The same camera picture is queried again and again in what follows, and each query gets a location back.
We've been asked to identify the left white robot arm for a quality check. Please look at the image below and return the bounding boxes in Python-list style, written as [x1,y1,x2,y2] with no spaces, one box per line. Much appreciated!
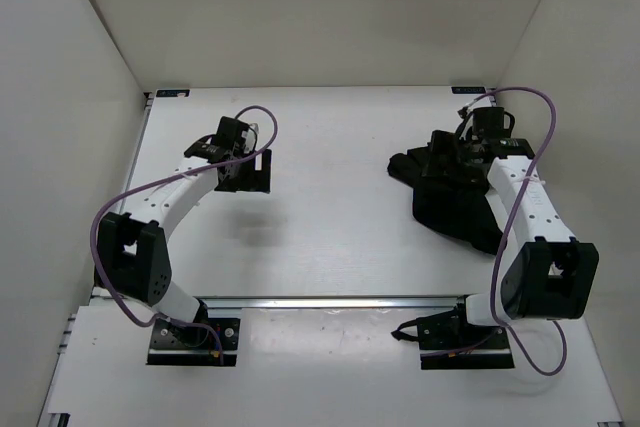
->
[94,116,272,345]

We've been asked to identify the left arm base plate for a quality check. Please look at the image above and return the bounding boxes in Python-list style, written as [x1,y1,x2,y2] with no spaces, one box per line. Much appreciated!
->
[147,317,241,367]

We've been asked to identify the right corner label sticker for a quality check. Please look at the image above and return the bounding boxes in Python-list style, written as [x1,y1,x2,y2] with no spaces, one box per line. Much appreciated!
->
[451,86,486,95]

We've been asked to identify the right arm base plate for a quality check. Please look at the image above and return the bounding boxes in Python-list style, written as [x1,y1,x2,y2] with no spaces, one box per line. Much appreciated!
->
[391,308,515,371]

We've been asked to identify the black pleated skirt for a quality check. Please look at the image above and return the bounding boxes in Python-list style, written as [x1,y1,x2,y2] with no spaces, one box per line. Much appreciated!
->
[387,147,502,255]

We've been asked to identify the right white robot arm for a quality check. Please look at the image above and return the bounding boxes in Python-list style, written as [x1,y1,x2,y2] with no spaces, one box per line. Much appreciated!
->
[413,107,599,348]

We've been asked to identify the left corner label sticker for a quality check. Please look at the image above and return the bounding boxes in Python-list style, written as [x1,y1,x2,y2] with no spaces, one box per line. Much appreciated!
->
[155,89,190,98]

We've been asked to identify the corner label sticker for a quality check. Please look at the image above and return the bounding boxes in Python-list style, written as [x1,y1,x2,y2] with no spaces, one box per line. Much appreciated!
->
[451,86,486,95]
[155,89,190,98]

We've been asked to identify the aluminium table rail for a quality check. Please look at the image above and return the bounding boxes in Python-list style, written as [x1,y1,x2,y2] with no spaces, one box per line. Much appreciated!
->
[204,296,458,310]

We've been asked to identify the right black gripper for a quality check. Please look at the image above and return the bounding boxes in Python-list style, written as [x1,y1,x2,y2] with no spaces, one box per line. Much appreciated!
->
[422,131,485,185]

